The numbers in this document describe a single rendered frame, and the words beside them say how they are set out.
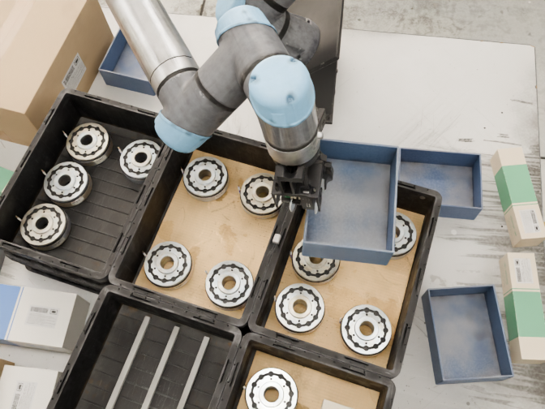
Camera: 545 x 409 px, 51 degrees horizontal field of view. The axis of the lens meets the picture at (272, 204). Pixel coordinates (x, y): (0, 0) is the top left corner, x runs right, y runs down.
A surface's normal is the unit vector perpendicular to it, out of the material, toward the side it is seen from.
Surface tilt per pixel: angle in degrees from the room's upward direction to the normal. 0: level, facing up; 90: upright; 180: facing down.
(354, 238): 1
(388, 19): 0
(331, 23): 44
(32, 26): 0
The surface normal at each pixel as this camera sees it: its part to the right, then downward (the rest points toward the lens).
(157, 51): -0.23, -0.25
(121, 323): -0.04, -0.40
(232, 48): -0.63, -0.05
